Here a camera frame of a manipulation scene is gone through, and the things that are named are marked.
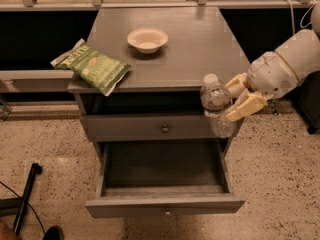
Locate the black shoe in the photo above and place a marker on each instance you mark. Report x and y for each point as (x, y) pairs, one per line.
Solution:
(54, 233)

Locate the grey open lower drawer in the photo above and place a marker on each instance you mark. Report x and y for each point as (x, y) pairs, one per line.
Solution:
(169, 177)

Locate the black metal stand leg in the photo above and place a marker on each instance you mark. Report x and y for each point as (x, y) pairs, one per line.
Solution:
(17, 205)

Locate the clear plastic water bottle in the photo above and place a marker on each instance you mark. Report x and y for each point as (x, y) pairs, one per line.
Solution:
(215, 100)

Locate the white paper bowl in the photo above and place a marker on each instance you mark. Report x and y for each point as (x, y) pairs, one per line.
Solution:
(147, 40)

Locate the metal railing frame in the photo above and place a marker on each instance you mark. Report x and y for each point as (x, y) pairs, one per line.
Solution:
(58, 80)

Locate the green chip bag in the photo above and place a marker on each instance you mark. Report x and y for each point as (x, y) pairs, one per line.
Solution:
(97, 69)

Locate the grey wooden nightstand cabinet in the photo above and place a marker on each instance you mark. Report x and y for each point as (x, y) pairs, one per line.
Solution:
(169, 80)

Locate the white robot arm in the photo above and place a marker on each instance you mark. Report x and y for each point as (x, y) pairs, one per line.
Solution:
(304, 48)

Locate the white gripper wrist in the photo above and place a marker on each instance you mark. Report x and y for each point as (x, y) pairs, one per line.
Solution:
(271, 74)

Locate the grey upper drawer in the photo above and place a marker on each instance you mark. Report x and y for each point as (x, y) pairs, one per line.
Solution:
(142, 127)

